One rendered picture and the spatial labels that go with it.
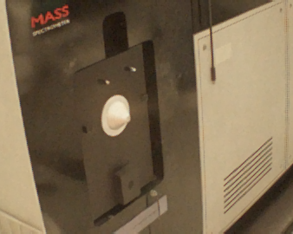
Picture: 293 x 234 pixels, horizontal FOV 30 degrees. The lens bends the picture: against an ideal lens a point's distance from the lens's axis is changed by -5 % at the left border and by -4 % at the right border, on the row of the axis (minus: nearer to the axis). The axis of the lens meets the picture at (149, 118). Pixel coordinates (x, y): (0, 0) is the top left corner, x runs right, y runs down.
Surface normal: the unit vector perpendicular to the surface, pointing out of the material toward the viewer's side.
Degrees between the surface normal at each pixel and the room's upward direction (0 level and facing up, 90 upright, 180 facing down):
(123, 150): 90
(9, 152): 90
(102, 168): 90
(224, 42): 90
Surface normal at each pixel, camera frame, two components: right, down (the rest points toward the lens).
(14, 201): -0.61, 0.37
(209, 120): 0.79, 0.18
